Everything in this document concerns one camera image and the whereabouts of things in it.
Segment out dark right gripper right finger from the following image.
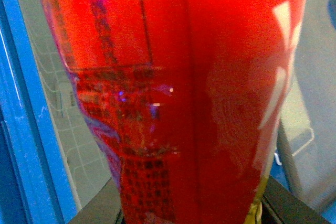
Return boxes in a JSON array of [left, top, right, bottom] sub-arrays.
[[261, 178, 329, 224]]

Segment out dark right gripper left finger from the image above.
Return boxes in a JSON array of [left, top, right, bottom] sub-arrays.
[[68, 177, 123, 224]]

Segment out red drink bottle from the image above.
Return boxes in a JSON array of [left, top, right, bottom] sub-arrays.
[[40, 0, 306, 223]]

